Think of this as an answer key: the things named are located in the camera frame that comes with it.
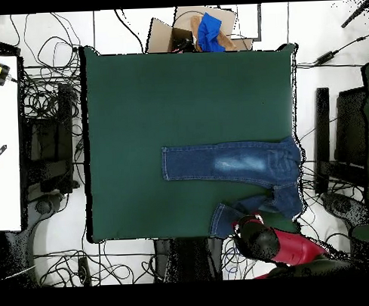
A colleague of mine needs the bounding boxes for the blue denim jeans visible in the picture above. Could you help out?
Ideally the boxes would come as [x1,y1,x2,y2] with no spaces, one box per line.
[160,134,307,241]

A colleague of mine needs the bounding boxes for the black flat panel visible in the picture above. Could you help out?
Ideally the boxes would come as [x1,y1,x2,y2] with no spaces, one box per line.
[331,85,369,171]

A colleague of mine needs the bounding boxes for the grey swivel chair base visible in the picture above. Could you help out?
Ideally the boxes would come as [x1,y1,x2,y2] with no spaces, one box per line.
[23,191,69,241]
[319,190,369,230]

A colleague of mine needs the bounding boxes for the black upright bar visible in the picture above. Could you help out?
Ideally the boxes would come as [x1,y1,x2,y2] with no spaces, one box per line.
[311,87,334,195]

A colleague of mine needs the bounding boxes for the dark green table cloth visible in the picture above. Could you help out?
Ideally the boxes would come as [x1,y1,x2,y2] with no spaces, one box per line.
[79,38,303,243]

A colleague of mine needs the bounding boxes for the black power strip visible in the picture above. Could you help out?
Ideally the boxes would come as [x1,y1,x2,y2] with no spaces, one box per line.
[76,255,93,286]

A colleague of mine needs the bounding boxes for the bright blue cloth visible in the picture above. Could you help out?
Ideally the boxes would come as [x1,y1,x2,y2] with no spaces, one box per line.
[195,11,227,53]

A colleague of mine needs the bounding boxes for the brown cardboard box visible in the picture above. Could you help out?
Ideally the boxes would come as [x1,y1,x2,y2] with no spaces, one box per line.
[144,3,254,54]

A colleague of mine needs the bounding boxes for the black equipment stand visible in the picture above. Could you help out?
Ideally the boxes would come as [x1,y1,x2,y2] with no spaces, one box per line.
[20,82,79,196]

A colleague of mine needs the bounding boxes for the black rod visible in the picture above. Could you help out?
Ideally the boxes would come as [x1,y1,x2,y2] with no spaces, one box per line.
[340,0,369,29]

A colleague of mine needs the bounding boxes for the white side table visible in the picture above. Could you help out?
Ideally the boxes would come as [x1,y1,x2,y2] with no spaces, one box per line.
[0,54,24,232]

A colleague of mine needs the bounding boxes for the black cable bundle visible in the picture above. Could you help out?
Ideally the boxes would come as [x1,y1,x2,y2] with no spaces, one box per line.
[33,237,158,287]
[9,11,85,122]
[220,236,256,280]
[294,158,367,231]

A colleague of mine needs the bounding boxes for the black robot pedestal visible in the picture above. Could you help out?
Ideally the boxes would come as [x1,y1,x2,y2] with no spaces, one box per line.
[152,236,226,283]

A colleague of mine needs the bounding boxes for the black power adapter cable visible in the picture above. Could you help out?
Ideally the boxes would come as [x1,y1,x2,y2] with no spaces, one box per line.
[294,31,369,70]

